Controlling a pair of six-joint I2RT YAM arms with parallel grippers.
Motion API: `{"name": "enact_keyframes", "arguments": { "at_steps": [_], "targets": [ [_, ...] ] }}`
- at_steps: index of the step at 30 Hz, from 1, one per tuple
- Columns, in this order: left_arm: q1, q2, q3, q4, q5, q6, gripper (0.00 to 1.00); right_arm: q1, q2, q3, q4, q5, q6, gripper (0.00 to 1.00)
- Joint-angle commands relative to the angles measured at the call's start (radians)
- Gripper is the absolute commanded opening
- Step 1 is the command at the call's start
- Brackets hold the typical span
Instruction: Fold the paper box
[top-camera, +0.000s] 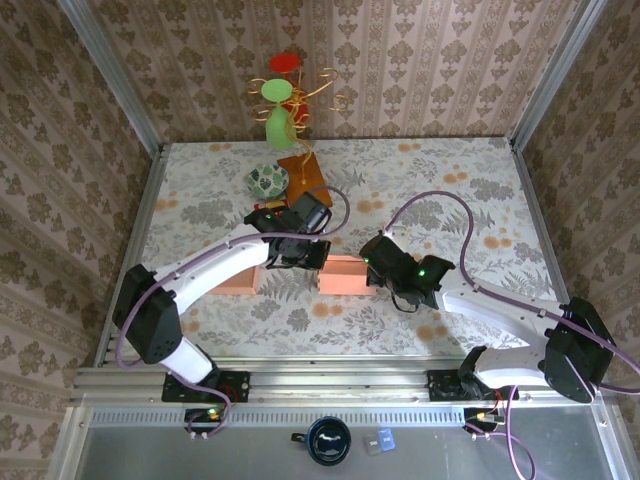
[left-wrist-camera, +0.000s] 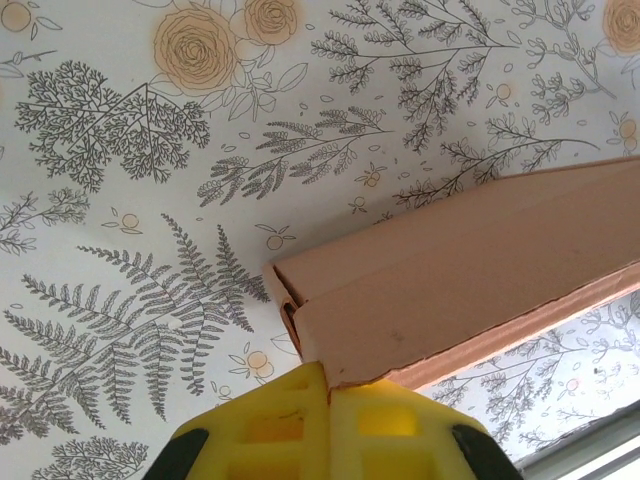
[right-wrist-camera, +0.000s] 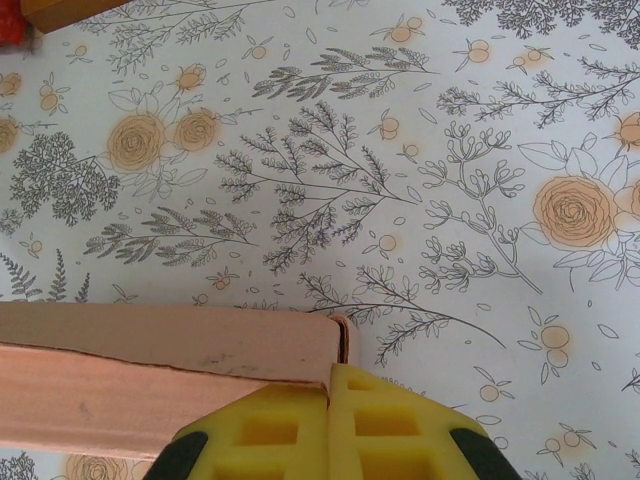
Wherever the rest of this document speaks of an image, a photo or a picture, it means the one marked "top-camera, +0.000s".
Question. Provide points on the pink paper box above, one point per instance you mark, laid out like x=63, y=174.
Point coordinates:
x=345, y=277

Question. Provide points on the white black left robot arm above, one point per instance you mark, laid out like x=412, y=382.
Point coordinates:
x=225, y=260

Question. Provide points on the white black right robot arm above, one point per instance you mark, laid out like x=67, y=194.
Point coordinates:
x=500, y=310

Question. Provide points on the flat pink folded box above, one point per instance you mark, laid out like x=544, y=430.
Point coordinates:
x=240, y=286

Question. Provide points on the floral tablecloth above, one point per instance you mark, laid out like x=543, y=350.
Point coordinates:
x=400, y=330

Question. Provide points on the red snack packet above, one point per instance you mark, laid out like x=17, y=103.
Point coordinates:
x=272, y=205

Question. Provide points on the leaf patterned bowl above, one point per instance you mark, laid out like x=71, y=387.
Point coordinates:
x=267, y=179

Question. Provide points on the brown wooden stand base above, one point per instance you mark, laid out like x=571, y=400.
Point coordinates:
x=312, y=175

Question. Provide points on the small right controller board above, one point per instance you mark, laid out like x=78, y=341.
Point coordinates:
x=482, y=417

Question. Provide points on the small controller board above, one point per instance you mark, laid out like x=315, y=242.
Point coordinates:
x=482, y=417
x=205, y=419

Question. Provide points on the blue memory card case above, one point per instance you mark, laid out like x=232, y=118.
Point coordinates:
x=386, y=438

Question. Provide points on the green plastic wine glass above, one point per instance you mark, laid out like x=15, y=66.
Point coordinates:
x=277, y=90

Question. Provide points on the perforated metal strip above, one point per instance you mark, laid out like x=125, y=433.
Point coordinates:
x=300, y=416

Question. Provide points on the clear memory card case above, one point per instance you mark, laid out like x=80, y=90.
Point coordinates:
x=371, y=444

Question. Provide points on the dark blue mug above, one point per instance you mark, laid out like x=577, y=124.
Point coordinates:
x=327, y=440

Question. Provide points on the small left controller board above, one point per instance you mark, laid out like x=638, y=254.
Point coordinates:
x=205, y=419

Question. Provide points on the red plastic wine glass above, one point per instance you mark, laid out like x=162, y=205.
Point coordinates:
x=285, y=62

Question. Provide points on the aluminium extrusion frame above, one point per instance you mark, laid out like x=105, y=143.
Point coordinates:
x=350, y=385

